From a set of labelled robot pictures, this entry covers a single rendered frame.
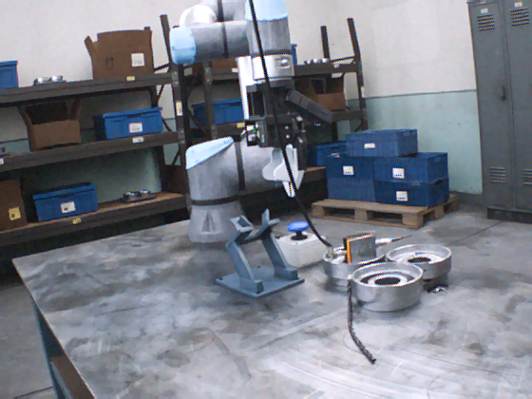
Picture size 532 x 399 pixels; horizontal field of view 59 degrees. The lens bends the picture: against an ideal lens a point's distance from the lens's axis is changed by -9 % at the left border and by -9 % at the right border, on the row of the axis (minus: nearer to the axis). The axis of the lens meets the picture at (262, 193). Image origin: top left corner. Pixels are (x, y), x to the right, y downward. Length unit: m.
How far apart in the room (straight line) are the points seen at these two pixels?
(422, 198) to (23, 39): 3.70
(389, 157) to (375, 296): 3.92
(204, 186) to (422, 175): 3.38
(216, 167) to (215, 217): 0.11
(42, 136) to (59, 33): 1.10
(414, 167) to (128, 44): 2.61
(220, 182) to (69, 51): 3.66
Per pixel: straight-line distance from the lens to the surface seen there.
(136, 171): 4.82
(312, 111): 0.94
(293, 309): 0.76
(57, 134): 4.07
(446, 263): 0.82
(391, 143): 4.58
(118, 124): 4.25
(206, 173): 1.19
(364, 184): 4.84
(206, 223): 1.20
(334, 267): 0.82
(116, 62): 4.28
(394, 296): 0.71
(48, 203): 4.13
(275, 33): 0.90
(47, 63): 4.68
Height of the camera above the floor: 1.09
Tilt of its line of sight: 9 degrees down
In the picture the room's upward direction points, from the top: 6 degrees counter-clockwise
